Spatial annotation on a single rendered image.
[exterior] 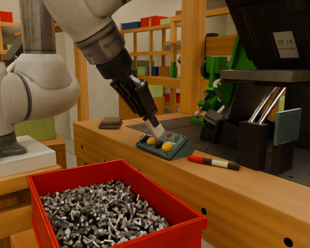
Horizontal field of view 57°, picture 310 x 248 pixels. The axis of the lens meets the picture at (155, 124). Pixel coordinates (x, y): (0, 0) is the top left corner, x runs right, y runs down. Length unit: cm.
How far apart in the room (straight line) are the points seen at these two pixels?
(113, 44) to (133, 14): 903
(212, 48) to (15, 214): 113
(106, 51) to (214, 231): 44
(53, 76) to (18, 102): 14
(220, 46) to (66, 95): 82
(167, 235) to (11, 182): 53
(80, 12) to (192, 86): 102
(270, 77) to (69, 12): 38
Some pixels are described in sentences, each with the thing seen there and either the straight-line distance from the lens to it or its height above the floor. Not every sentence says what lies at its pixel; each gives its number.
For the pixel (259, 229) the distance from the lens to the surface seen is 59.
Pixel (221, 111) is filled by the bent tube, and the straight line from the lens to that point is 94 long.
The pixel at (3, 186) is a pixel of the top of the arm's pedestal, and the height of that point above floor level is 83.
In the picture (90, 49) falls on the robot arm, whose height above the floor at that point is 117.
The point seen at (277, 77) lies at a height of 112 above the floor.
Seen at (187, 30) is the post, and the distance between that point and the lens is 153.
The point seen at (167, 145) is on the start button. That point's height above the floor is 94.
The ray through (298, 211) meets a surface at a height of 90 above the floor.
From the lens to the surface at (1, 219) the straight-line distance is 91.
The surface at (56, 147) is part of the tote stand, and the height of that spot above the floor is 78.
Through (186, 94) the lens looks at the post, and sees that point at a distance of 153.
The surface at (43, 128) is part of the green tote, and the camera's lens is 144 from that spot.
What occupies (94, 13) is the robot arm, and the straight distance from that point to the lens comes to 56.
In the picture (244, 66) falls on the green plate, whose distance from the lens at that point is 84.
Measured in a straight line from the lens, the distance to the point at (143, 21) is 747.
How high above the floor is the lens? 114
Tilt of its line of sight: 12 degrees down
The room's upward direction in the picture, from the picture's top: straight up
